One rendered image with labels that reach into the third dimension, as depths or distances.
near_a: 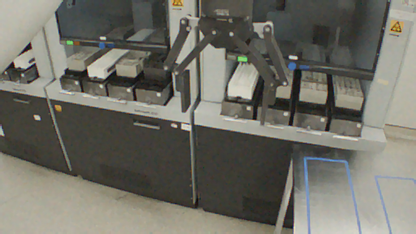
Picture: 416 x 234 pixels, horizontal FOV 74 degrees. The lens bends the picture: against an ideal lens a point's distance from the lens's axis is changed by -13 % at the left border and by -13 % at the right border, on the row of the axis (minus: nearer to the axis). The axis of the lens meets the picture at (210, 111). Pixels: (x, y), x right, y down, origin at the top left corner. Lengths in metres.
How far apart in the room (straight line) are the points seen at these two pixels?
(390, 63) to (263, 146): 0.64
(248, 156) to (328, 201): 0.62
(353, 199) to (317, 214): 0.13
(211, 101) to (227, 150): 0.24
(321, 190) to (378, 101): 0.57
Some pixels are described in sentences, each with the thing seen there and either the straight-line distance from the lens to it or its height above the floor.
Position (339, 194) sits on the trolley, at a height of 0.82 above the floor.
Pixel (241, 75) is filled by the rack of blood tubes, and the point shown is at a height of 0.86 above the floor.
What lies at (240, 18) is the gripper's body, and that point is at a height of 1.36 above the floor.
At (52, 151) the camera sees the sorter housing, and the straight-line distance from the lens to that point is 2.15.
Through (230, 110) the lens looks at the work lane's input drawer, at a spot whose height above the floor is 0.77.
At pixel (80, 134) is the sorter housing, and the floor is 0.46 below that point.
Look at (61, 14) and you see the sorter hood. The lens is 1.65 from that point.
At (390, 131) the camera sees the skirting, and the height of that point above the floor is 0.03.
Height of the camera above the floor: 1.48
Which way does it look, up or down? 33 degrees down
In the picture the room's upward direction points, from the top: straight up
